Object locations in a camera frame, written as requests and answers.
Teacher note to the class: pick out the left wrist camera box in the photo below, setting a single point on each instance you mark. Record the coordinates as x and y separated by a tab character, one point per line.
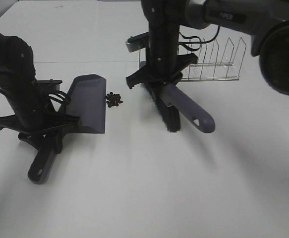
49	85

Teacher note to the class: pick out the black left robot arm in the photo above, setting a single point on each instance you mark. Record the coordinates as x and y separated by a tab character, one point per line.
16	62

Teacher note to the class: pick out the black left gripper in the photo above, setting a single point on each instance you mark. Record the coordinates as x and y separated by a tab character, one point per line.
36	113

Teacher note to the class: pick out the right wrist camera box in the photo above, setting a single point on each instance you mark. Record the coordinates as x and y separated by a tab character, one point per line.
137	42

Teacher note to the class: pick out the grey hand brush black bristles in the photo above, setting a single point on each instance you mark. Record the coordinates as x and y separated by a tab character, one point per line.
171	102

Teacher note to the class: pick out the chrome wire dish rack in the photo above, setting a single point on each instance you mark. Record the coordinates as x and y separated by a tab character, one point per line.
217	61

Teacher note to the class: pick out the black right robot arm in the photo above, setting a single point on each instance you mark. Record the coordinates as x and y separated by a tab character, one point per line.
265	21

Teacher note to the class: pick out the grey plastic dustpan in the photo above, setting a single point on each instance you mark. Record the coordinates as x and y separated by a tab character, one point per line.
87	94

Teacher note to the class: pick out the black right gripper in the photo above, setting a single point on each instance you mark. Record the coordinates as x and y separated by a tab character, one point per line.
163	64

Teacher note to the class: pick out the pile of coffee beans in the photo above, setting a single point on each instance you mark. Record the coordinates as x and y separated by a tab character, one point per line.
113	100

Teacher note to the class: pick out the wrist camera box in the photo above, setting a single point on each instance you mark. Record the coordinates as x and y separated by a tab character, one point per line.
137	42
49	85

